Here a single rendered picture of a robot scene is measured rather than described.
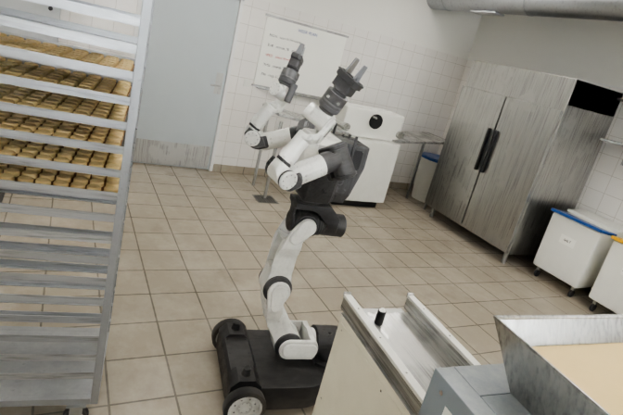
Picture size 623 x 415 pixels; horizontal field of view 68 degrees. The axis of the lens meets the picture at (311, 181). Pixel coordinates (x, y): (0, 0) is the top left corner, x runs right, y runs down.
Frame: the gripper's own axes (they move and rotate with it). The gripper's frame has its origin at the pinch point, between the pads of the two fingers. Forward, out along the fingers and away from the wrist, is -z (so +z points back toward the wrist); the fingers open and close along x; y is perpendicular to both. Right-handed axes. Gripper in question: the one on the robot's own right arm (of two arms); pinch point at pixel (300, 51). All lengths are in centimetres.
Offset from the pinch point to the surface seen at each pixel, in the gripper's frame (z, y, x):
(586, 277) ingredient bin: 28, -302, -247
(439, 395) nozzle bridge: 87, -81, 129
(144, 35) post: 36, 35, 77
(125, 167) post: 80, 28, 63
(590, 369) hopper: 70, -106, 128
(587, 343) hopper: 66, -110, 117
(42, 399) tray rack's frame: 182, 30, 40
